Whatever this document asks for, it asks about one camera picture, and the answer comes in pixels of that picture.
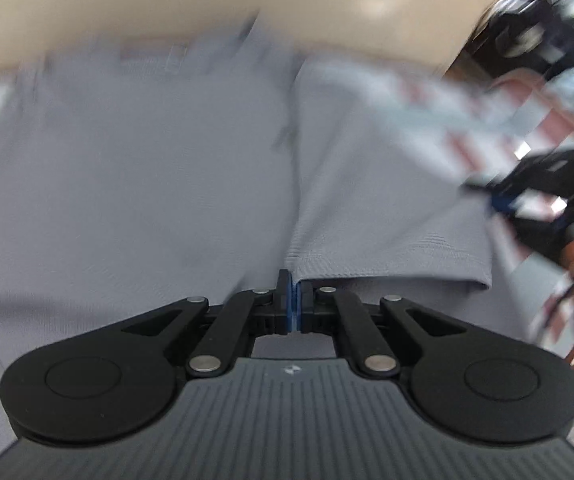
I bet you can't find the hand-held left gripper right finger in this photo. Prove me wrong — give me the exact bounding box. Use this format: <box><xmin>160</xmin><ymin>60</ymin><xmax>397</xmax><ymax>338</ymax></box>
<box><xmin>293</xmin><ymin>280</ymin><xmax>468</xmax><ymax>381</ymax></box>

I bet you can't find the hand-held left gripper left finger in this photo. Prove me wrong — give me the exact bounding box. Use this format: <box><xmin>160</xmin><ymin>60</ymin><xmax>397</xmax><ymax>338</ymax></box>
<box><xmin>122</xmin><ymin>269</ymin><xmax>292</xmax><ymax>378</ymax></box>

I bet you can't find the grey waffle-knit shirt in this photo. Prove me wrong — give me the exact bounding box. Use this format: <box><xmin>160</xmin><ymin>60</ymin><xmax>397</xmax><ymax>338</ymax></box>
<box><xmin>0</xmin><ymin>20</ymin><xmax>494</xmax><ymax>461</ymax></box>

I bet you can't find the checked rug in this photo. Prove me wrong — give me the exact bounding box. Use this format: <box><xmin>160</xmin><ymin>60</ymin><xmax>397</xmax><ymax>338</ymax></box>
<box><xmin>0</xmin><ymin>42</ymin><xmax>574</xmax><ymax>372</ymax></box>

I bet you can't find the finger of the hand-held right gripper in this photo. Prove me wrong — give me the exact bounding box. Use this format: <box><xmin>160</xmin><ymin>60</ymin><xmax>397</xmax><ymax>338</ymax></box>
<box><xmin>462</xmin><ymin>177</ymin><xmax>520</xmax><ymax>222</ymax></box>

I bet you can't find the dark blurred furniture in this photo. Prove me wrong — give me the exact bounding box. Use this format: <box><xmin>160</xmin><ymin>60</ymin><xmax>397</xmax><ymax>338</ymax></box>
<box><xmin>467</xmin><ymin>0</ymin><xmax>574</xmax><ymax>128</ymax></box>

